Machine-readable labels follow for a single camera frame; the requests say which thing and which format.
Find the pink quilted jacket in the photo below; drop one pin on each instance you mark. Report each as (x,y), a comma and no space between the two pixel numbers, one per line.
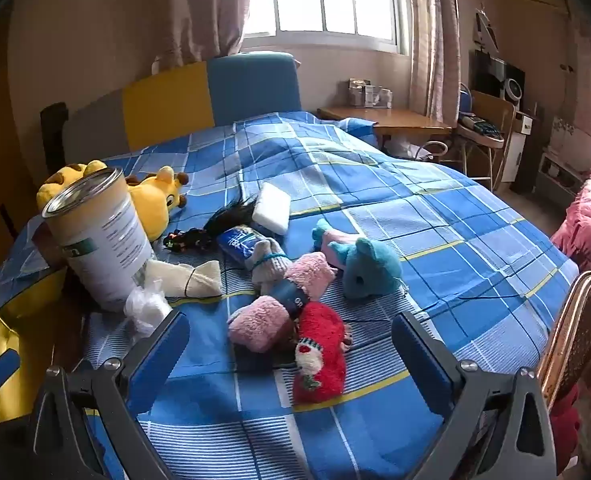
(588,225)

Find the red fluffy sock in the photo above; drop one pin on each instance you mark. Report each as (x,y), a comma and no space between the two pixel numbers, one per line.
(323,350)

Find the grey sock bundle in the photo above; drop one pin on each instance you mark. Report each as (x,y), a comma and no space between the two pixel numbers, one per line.
(270,265)

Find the blue tissue pack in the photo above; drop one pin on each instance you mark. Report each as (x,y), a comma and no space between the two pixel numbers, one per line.
(238,242)

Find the pink curtain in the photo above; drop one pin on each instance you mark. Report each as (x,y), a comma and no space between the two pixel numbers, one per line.
(210,7)
(435,35)

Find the yellow storage bag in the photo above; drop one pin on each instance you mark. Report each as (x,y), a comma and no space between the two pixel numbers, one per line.
(7,355)

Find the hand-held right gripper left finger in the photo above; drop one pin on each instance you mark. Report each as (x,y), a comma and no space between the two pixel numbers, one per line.
(158,360)

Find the black hair wig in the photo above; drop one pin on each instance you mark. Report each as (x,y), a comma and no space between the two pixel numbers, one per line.
(230,217)

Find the yellow and blue headboard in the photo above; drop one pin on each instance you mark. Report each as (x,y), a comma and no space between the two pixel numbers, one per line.
(175,97)

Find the small desk fan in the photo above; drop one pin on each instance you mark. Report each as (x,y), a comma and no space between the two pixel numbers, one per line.
(514,89)

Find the teal elephant plush toy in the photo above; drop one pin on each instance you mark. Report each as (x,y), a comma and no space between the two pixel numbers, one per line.
(368,267)

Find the wooden chair with clutter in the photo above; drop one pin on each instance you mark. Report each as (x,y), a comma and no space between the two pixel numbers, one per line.
(483,130)

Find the white sponge block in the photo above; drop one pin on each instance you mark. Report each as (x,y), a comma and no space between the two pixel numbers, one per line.
(271,207)

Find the wooden desk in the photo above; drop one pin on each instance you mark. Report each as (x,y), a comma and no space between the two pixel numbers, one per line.
(385,120)

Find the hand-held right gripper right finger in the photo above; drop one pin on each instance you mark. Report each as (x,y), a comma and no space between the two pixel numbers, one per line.
(423,360)

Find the yellow giraffe plush toy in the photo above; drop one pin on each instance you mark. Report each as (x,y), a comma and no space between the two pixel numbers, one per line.
(148,202)

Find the clear plastic bag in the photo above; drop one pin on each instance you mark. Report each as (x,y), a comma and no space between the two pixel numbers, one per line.
(145,307)

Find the cream socks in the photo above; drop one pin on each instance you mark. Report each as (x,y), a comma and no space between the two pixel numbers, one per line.
(190,280)

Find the pink fluffy socks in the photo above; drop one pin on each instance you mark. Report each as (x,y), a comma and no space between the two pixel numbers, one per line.
(263,320)

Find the large white tin can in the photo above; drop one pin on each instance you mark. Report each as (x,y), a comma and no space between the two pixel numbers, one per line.
(102,240)

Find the blue plaid bedsheet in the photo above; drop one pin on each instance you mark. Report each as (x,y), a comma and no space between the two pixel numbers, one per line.
(385,200)

